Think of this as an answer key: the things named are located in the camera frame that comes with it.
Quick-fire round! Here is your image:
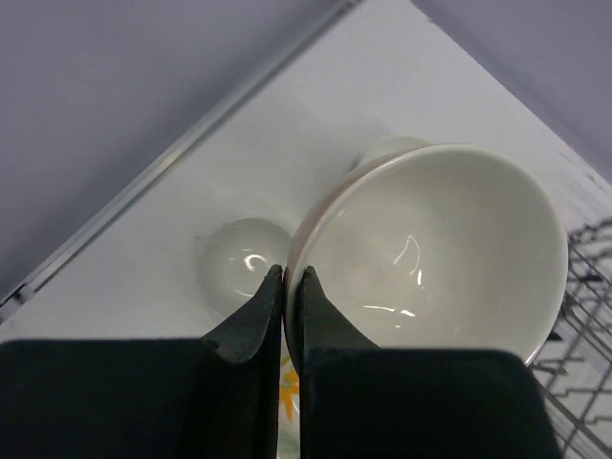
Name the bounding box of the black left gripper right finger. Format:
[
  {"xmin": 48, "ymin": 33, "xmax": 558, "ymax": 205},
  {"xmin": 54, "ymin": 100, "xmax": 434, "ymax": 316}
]
[{"xmin": 295, "ymin": 268, "xmax": 560, "ymax": 458}]

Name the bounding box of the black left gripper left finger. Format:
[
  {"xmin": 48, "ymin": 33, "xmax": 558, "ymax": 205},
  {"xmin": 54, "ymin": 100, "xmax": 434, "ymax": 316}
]
[{"xmin": 1, "ymin": 266, "xmax": 283, "ymax": 458}]

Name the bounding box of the orange green floral bowl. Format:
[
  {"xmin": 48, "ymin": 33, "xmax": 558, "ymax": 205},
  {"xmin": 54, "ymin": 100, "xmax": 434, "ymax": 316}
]
[{"xmin": 277, "ymin": 353, "xmax": 303, "ymax": 459}]

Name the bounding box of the beige bowl with flower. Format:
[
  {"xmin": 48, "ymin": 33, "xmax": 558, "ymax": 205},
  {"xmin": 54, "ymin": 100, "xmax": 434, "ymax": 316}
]
[{"xmin": 195, "ymin": 218, "xmax": 292, "ymax": 319}]

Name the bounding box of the beige bowl with plant drawing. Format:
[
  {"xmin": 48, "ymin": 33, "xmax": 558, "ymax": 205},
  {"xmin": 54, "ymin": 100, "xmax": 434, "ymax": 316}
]
[{"xmin": 285, "ymin": 143, "xmax": 568, "ymax": 362}]

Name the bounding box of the light blue bowl rack end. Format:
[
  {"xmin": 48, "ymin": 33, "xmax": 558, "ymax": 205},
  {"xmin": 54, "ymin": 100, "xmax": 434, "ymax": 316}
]
[{"xmin": 352, "ymin": 136, "xmax": 429, "ymax": 168}]

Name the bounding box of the grey wire dish rack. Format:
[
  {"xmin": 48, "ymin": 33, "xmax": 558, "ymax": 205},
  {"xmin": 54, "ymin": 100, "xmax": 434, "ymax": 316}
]
[{"xmin": 531, "ymin": 218, "xmax": 611, "ymax": 458}]

